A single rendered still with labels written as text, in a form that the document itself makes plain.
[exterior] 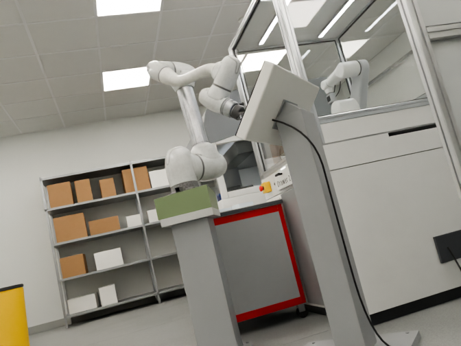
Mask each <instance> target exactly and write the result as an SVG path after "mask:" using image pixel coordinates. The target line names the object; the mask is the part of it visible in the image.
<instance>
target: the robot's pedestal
mask: <svg viewBox="0 0 461 346"><path fill-rule="evenodd" d="M220 216H221V215H220V211H219V209H216V208H213V207H209V208H206V209H201V210H198V211H193V212H190V213H187V214H182V215H179V216H174V217H171V218H166V219H162V220H160V222H161V227H167V228H172V233H173V237H174V242H175V245H176V252H177V255H178V261H179V264H180V270H181V274H182V280H183V283H184V287H185V292H186V296H187V302H188V305H189V311H190V315H191V320H192V324H193V330H194V333H195V337H196V343H197V346H252V344H253V343H252V341H250V342H249V341H246V342H245V343H243V341H242V339H241V335H240V332H239V327H238V324H237V318H236V315H235V310H234V306H233V301H232V297H231V292H230V289H229V285H228V280H227V276H226V271H225V268H224V263H223V259H222V254H221V250H220V245H219V242H218V238H217V233H216V230H215V224H214V221H213V219H214V218H216V217H220Z"/></svg>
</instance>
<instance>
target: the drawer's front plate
mask: <svg viewBox="0 0 461 346"><path fill-rule="evenodd" d="M277 173H283V174H282V175H280V176H276V177H275V174H274V179H275V182H276V187H277V190H278V191H279V190H282V189H284V188H286V187H288V186H290V185H292V180H291V176H290V173H289V169H288V166H287V167H286V168H284V169H282V170H281V171H279V172H277ZM277 173H276V174H277ZM288 175H289V176H288ZM286 178H287V179H286ZM285 179H286V180H285ZM282 180H283V181H285V184H282V183H284V182H283V181H282ZM277 181H278V182H277ZM281 181H282V182H281ZM279 182H280V183H279ZM286 182H287V183H286ZM277 183H278V184H277ZM280 185H281V186H280ZM278 186H279V187H278Z"/></svg>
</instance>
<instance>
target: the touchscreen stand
mask: <svg viewBox="0 0 461 346"><path fill-rule="evenodd" d="M276 120H278V121H281V122H285V123H286V124H289V125H291V126H293V127H295V128H297V129H298V130H299V131H301V132H302V133H303V134H305V135H306V136H307V137H308V138H309V139H310V140H311V142H312V143H313V144H314V145H315V147H316V149H317V151H318V152H319V154H320V157H321V159H322V162H323V164H324V168H325V172H326V174H327V179H328V182H329V187H330V190H331V194H332V197H333V201H334V205H335V209H336V212H337V215H338V220H339V222H340V227H341V230H342V234H343V237H344V241H345V245H346V249H347V252H348V256H349V259H350V262H351V266H352V269H353V274H354V277H355V281H356V284H357V287H358V290H359V293H360V296H361V298H362V301H363V304H364V307H365V309H366V312H367V314H368V316H369V318H370V315H369V312H368V307H367V305H366V300H365V297H364V293H363V290H362V285H361V282H360V280H359V275H358V272H357V268H356V265H355V260H354V257H353V253H352V250H351V245H350V242H349V240H348V236H347V232H346V228H345V225H344V221H343V217H342V213H341V210H340V206H339V203H338V198H337V196H336V192H335V188H334V185H333V181H332V178H331V173H330V171H329V166H328V163H327V159H326V156H325V153H324V148H323V145H322V141H321V138H320V133H319V131H318V127H317V123H316V119H315V116H314V114H313V113H311V112H309V111H306V110H303V109H301V108H300V109H297V110H295V111H292V112H290V113H287V114H284V115H282V116H279V117H276ZM276 124H277V127H278V130H279V134H280V138H281V143H282V145H283V150H284V153H285V158H286V161H287V166H288V169H289V173H290V176H291V180H292V184H293V187H294V192H295V195H296V199H297V203H298V208H299V210H300V215H301V218H302V221H303V226H304V229H305V234H306V237H307V241H308V245H309V250H310V252H311V257H312V260H313V263H314V268H315V271H316V276H317V278H318V283H319V287H320V291H321V294H322V299H323V302H324V306H325V310H326V313H327V317H328V320H329V325H330V328H331V333H332V336H333V339H331V340H324V341H312V342H308V343H307V344H306V345H305V346H387V345H385V344H384V343H383V342H382V341H381V340H380V339H379V337H378V336H377V335H375V333H374V330H373V328H372V327H371V325H370V323H369V321H368V319H367V317H366V314H365V312H364V309H363V307H362V305H361V302H360V300H359V297H358V294H357V291H356V287H355V284H354V281H353V277H352V274H351V270H350V267H349V264H348V260H347V256H346V252H345V250H344V245H343V242H342V237H341V235H340V230H339V227H338V223H337V220H336V217H335V212H334V209H333V205H332V202H331V197H330V194H329V190H328V187H327V182H326V179H325V176H324V172H323V169H322V165H321V162H320V160H319V157H318V155H317V153H316V151H315V150H314V147H313V146H312V145H311V144H310V143H309V141H308V140H307V139H306V138H305V137H304V136H302V135H301V134H300V133H299V132H298V131H296V130H294V129H293V128H291V127H289V126H286V125H285V124H281V123H278V122H277V123H276ZM370 320H371V319H370ZM380 337H382V339H383V340H384V341H385V342H386V343H387V344H389V345H390V346H417V345H418V343H419V341H420V339H421V335H420V332H419V330H414V331H407V332H395V333H388V334H380Z"/></svg>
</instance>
